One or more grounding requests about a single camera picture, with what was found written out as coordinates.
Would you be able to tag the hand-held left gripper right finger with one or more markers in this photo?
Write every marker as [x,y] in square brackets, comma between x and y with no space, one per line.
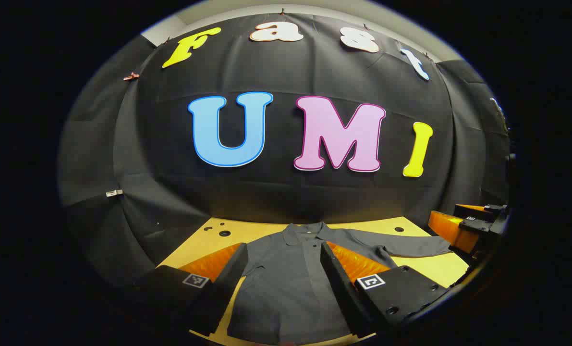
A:
[341,288]

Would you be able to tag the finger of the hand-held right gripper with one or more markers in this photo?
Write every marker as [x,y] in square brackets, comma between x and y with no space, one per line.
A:
[492,209]
[451,230]

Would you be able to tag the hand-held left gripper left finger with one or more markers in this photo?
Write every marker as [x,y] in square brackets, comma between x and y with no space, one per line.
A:
[228,283]

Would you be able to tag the grey collared shirt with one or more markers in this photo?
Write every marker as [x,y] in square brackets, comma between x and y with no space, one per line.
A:
[286,269]

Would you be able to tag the silver metal clip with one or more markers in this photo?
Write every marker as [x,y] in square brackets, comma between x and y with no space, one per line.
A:
[114,192]

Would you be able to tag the red clip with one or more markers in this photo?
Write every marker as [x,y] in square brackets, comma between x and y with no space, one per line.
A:
[131,76]

